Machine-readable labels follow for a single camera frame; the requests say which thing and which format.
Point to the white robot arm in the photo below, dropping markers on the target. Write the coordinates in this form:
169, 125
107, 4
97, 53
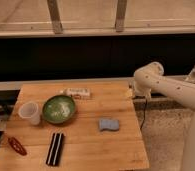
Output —
151, 77

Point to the clear plastic cup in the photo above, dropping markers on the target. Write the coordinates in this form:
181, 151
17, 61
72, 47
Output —
31, 112

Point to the green ceramic bowl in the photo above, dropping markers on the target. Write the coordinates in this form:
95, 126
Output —
58, 109

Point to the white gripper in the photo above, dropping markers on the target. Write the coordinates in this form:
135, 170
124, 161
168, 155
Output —
130, 93

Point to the blue sponge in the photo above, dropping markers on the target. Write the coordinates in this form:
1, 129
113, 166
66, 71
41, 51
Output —
108, 124

